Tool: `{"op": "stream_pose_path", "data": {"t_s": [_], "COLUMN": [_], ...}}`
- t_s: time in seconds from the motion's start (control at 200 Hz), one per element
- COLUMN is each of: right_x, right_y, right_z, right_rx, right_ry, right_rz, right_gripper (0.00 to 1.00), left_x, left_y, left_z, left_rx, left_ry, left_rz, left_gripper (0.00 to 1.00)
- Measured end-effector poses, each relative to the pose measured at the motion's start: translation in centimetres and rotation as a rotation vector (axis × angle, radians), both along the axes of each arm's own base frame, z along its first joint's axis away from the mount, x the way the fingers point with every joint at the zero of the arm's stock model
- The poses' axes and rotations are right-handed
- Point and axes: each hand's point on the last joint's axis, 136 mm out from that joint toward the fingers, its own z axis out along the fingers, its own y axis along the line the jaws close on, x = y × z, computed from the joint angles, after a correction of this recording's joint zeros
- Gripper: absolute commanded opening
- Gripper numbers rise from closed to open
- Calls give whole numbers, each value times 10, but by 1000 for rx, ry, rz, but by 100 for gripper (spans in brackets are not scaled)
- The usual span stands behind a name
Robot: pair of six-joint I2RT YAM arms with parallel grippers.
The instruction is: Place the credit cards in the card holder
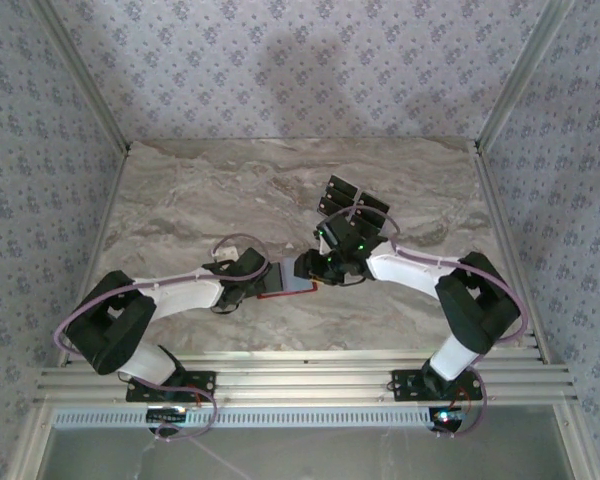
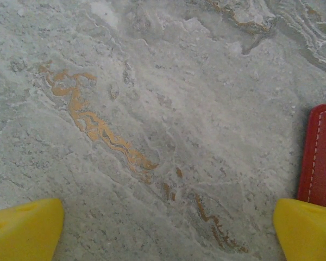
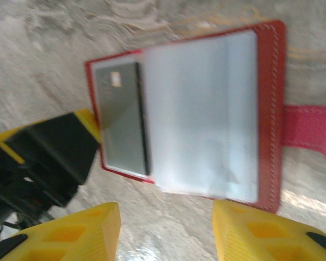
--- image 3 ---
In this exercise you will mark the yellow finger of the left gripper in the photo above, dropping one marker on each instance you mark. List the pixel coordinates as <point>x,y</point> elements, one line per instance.
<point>13,152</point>
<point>59,146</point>

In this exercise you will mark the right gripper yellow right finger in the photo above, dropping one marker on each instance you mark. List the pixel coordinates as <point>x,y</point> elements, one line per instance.
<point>260,236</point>

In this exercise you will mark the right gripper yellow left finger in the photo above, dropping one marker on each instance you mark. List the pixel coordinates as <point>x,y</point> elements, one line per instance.
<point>70,236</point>

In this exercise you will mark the black credit card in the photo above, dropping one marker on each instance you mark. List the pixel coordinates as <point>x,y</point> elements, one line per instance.
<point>119,122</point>

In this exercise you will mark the red leather card holder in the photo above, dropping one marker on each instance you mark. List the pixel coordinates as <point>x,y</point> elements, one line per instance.
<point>206,122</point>

